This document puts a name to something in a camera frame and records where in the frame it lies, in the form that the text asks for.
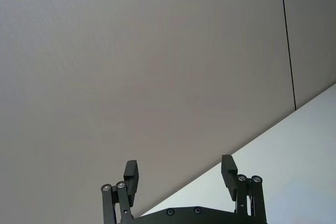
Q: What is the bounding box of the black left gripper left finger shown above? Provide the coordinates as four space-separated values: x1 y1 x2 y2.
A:
100 159 140 224

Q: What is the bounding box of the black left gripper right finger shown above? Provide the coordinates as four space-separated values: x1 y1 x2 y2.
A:
221 154 267 224

